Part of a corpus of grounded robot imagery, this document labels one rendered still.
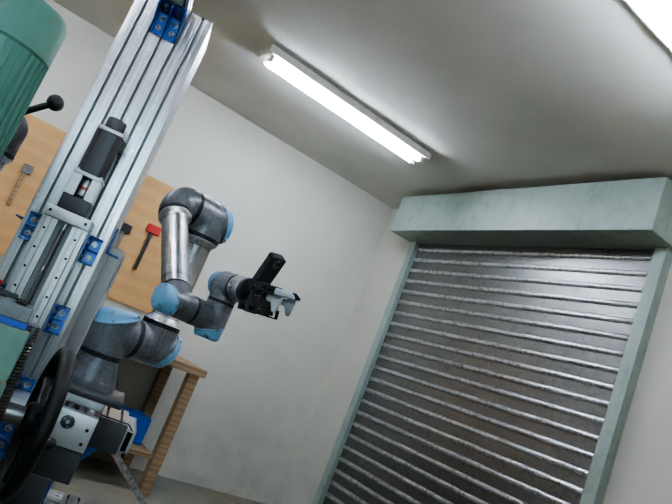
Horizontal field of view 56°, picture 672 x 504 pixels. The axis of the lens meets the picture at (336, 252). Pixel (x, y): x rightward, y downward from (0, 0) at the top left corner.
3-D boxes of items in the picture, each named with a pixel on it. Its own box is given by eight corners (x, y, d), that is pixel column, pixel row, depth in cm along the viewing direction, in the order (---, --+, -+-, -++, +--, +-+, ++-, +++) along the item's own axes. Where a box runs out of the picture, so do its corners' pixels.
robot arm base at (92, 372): (63, 372, 184) (78, 340, 186) (113, 390, 187) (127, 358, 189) (56, 377, 169) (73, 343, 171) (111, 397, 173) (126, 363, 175)
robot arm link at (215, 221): (112, 352, 189) (187, 189, 199) (155, 366, 198) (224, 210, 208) (129, 361, 180) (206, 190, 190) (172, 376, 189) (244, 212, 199)
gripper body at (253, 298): (279, 320, 160) (253, 312, 169) (289, 288, 161) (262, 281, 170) (255, 314, 155) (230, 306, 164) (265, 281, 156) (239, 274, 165)
